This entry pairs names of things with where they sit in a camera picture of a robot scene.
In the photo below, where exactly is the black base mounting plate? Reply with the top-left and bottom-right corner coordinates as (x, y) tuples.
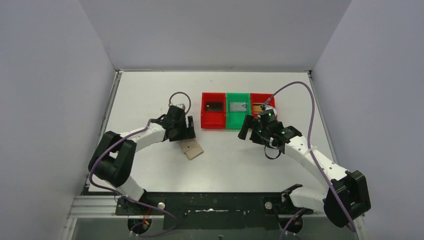
(82, 185), (332, 231)

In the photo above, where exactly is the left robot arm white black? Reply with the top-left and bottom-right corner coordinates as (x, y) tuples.
(88, 103), (196, 214)

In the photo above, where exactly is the purple cable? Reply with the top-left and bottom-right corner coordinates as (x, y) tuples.
(261, 81), (358, 240)
(87, 91), (192, 239)

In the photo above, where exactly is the gold credit card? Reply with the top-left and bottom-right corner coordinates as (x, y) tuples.
(252, 103), (271, 115)

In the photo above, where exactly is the silver credit card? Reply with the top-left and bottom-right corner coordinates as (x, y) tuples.
(229, 102), (248, 112)

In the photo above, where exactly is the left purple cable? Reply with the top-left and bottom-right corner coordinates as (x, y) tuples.
(87, 91), (192, 239)

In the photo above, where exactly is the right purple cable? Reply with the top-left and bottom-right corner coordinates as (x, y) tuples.
(261, 81), (358, 240)

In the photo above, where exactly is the right red plastic bin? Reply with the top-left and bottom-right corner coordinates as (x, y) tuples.
(250, 93), (278, 119)

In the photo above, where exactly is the red plastic bin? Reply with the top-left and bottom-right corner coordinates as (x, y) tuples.
(250, 93), (278, 119)
(200, 92), (227, 130)

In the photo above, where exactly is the black credit card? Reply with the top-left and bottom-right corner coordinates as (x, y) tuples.
(204, 101), (224, 112)

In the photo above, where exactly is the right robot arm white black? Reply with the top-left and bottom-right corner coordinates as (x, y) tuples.
(238, 109), (371, 228)

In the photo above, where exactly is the left red plastic bin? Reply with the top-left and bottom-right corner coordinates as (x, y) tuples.
(200, 92), (227, 130)

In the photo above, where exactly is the green plastic bin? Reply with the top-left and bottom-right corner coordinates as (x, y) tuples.
(226, 92), (252, 130)

